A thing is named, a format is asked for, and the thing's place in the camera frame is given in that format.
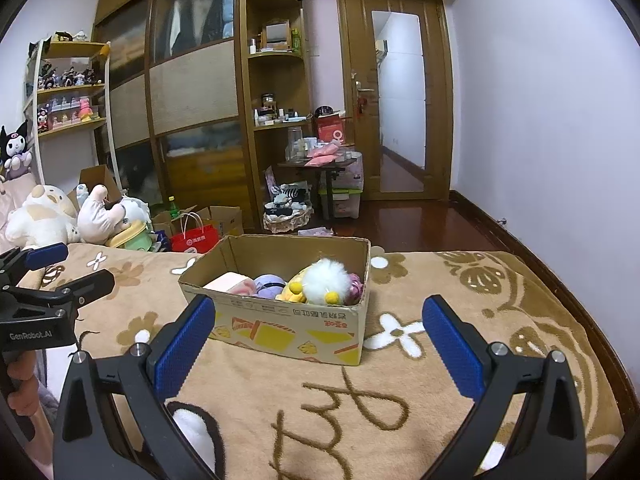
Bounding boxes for wooden door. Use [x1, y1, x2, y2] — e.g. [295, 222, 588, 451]
[335, 0, 453, 203]

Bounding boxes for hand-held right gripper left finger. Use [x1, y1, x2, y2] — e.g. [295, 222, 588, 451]
[52, 294, 218, 480]

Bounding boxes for black white plush doll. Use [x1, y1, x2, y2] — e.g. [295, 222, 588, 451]
[0, 119, 35, 181]

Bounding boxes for yellow plush dog pouch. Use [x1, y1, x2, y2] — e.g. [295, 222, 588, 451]
[275, 266, 313, 305]

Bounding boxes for open brown cardboard box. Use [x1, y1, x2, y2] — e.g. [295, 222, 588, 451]
[197, 205, 245, 242]
[67, 164, 123, 211]
[150, 205, 198, 235]

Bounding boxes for brown floral blanket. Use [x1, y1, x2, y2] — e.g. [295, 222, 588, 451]
[0, 245, 626, 480]

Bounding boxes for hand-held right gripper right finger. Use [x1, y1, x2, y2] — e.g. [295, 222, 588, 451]
[421, 295, 587, 480]

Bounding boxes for purple plush toy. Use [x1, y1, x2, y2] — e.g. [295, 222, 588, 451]
[252, 274, 288, 300]

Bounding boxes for clear plastic container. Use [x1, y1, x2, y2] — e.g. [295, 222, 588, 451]
[285, 127, 307, 161]

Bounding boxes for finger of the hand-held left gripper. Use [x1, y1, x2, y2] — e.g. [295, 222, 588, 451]
[0, 242, 70, 287]
[15, 269, 116, 312]

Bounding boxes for wicker basket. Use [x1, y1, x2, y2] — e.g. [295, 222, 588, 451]
[262, 207, 315, 234]

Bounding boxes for row of pink figurines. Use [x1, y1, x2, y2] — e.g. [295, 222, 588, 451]
[37, 97, 103, 128]

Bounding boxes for cream tan plush toy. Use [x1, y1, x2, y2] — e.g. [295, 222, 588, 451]
[5, 184, 81, 251]

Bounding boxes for wooden corner shelf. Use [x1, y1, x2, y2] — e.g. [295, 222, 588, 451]
[240, 0, 313, 233]

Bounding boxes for row of dark figurines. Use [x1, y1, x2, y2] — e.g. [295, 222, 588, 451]
[37, 62, 103, 91]

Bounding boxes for green yellow plush toy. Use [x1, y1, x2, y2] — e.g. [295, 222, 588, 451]
[105, 220, 158, 253]

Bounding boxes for small dark table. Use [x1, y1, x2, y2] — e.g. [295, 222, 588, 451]
[277, 157, 358, 221]

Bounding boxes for printed cardboard box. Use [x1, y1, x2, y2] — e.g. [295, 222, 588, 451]
[178, 234, 372, 367]

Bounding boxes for white fluffy pompom charm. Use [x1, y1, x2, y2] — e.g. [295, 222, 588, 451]
[300, 258, 356, 307]

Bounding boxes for row of cosmetic bottles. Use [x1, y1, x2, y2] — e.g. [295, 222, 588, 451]
[254, 105, 313, 127]

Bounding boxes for white yellow shelf rack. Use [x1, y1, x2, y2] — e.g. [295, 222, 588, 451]
[22, 37, 121, 191]

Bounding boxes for person's left hand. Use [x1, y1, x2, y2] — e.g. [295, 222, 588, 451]
[7, 375, 54, 467]

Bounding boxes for small wooden mirror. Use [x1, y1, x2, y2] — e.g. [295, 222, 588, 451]
[262, 20, 292, 52]

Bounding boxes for black white striped cloth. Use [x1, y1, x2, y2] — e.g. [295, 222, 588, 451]
[272, 184, 313, 211]

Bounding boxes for red box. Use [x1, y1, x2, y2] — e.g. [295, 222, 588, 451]
[314, 112, 347, 146]

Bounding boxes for clear plastic storage box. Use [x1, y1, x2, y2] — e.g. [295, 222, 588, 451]
[330, 152, 365, 220]

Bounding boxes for pink packets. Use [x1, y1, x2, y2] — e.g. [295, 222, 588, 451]
[305, 142, 346, 166]

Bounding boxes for pink swirl roll plush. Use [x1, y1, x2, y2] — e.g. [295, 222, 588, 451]
[202, 272, 256, 297]

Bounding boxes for red paper bag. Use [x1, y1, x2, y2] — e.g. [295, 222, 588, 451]
[170, 212, 222, 255]

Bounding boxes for wooden wardrobe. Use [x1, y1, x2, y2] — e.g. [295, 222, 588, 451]
[92, 0, 251, 233]

